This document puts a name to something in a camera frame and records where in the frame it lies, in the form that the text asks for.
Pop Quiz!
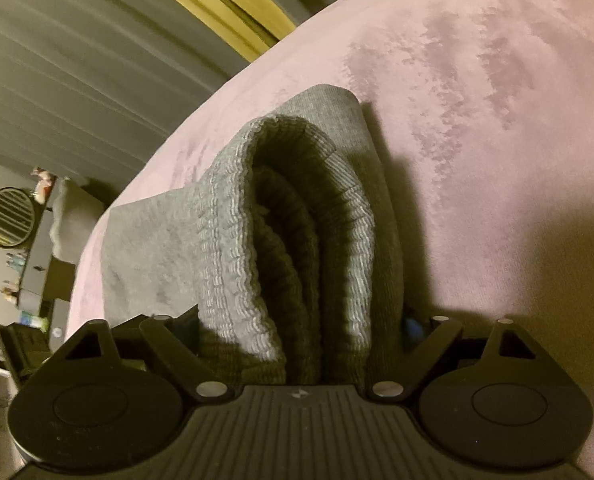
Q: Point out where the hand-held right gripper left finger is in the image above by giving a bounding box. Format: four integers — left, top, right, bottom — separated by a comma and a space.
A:
52, 314, 228, 404

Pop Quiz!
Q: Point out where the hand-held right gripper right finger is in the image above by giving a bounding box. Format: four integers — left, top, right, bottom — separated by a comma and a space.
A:
367, 312, 538, 404

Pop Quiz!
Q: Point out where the grey knit sock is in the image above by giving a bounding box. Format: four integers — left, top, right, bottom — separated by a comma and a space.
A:
99, 85, 406, 396

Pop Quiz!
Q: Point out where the dark dresser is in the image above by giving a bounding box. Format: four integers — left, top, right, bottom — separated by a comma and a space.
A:
18, 200, 78, 333

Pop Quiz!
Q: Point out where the round slatted fan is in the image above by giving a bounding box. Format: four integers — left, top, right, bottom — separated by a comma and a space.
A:
0, 187, 40, 249

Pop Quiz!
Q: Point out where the small figurine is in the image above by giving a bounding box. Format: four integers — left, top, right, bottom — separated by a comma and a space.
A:
30, 166, 58, 206

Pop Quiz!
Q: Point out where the pink blanket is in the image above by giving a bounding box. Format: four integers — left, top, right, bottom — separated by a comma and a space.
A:
64, 0, 594, 411

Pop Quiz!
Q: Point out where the grey pleated curtain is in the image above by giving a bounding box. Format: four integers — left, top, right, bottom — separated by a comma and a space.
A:
0, 0, 402, 206

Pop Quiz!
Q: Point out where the yellow fabric strip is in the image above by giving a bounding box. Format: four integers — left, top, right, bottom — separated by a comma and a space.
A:
119, 0, 298, 62

